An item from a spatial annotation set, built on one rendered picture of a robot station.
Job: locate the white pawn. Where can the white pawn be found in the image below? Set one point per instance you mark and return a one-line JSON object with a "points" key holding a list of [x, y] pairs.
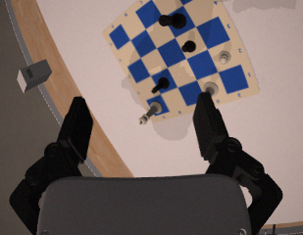
{"points": [[224, 57]]}

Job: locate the blue and cream chessboard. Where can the blue and cream chessboard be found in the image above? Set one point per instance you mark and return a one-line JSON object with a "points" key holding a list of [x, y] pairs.
{"points": [[147, 51]]}

